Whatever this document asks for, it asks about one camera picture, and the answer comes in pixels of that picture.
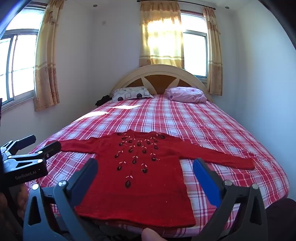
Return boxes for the cream wooden headboard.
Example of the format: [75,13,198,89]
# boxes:
[110,64,213,102]

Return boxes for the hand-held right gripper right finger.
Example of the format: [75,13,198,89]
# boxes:
[193,158,269,241]

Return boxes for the dark cloth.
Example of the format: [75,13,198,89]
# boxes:
[95,95,113,107]

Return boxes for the person's right hand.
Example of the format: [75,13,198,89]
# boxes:
[142,228,164,241]

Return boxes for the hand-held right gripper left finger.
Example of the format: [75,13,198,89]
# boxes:
[23,158,99,241]

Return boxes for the white patterned pillow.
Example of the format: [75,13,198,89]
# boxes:
[110,86,154,103]

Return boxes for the pink pillow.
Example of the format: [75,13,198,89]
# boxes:
[164,87,207,104]

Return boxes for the bed with red plaid sheet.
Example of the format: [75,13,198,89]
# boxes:
[25,94,290,235]

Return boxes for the black curtain rod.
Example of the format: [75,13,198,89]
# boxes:
[136,0,216,10]

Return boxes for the red knitted sweater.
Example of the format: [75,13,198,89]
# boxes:
[57,129,255,229]

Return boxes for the yellow patterned curtain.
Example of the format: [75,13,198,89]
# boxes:
[34,0,64,112]
[202,6,224,96]
[139,1,183,70]

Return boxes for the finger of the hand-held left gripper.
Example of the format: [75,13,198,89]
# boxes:
[7,141,62,163]
[0,135,37,159]

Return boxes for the sliding window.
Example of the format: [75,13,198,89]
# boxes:
[180,10,209,82]
[0,9,46,110]

